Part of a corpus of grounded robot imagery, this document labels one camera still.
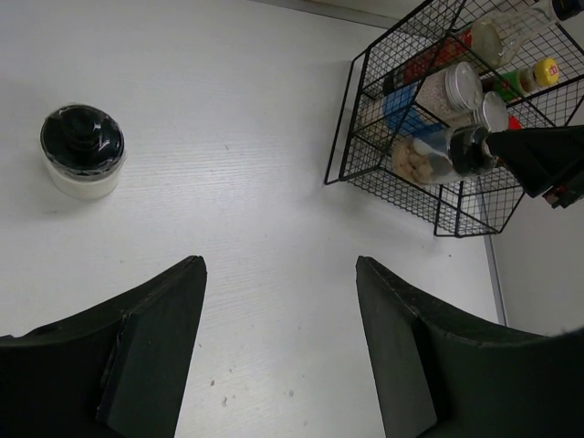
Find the white powder jar black cap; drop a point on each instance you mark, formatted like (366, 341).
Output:
(84, 151)

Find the blue label silver lid jar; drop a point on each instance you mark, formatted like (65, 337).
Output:
(425, 105)

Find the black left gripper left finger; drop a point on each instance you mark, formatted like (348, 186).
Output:
(118, 369)

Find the tall dark sauce bottle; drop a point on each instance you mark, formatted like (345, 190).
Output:
(498, 36)

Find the red lid sauce jar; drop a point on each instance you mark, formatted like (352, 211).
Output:
(439, 56)

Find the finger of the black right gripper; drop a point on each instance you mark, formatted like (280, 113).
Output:
(547, 162)

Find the yellow cap sauce bottle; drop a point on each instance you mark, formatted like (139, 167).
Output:
(517, 83)

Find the brown spice jar black cap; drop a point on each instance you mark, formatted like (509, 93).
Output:
(445, 156)

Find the black wire mesh rack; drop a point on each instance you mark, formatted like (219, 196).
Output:
(476, 206)

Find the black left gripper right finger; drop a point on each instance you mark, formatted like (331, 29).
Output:
(440, 371)

